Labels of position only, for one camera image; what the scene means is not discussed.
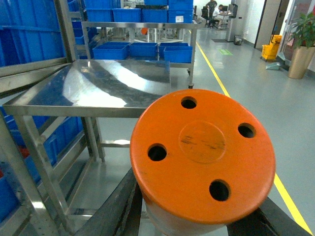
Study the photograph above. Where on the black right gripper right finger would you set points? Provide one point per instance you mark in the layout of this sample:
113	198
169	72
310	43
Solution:
267	220

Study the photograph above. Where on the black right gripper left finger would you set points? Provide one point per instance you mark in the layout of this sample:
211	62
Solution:
120	214

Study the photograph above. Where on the small steel table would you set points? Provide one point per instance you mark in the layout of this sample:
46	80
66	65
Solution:
92	89

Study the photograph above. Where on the seated person white shirt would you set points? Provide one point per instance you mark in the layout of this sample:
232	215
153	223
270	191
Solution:
218	14

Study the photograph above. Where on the steel shelf rack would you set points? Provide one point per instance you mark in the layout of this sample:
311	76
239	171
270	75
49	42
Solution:
36	123

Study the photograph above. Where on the rear steel wheeled rack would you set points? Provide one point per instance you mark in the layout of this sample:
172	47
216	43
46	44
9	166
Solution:
197	23

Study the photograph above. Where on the green floor sign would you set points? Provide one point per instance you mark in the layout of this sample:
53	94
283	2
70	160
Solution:
225	52

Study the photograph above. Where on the potted plant gold planter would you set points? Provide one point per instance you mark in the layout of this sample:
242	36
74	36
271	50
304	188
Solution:
303	38

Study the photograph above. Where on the orange cylindrical cap 4680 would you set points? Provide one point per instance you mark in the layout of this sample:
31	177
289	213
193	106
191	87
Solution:
202	161

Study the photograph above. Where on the yellow mop bucket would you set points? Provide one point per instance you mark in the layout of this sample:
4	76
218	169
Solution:
269	52

